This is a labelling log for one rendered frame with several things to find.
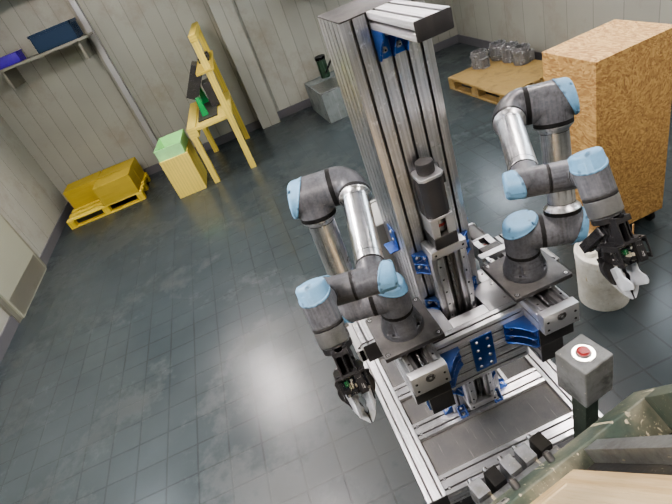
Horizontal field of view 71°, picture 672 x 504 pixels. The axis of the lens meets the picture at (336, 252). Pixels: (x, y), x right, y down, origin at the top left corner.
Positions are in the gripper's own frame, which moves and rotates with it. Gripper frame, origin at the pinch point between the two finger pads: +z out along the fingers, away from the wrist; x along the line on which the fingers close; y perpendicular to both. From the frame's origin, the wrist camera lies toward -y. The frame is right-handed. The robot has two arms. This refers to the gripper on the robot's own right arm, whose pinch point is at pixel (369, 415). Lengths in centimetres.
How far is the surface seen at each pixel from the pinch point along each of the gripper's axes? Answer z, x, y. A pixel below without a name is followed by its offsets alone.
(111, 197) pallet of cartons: -170, -214, -566
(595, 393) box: 41, 68, -33
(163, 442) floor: 49, -132, -191
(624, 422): 40, 64, -13
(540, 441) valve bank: 46, 45, -30
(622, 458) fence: 36, 52, 4
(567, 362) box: 27, 63, -32
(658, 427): 45, 72, -12
